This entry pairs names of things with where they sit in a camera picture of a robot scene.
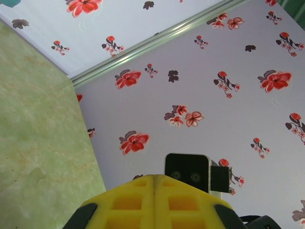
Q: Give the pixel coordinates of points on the teal object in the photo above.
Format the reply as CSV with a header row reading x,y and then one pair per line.
x,y
10,2

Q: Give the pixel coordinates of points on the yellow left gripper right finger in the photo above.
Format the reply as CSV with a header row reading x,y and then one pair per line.
x,y
190,207

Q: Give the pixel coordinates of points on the aluminium frame rail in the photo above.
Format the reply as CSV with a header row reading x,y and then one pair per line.
x,y
147,43

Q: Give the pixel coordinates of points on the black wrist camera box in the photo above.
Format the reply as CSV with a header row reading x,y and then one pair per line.
x,y
186,167

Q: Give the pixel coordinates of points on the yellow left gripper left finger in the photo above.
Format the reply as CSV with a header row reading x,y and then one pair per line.
x,y
124,205

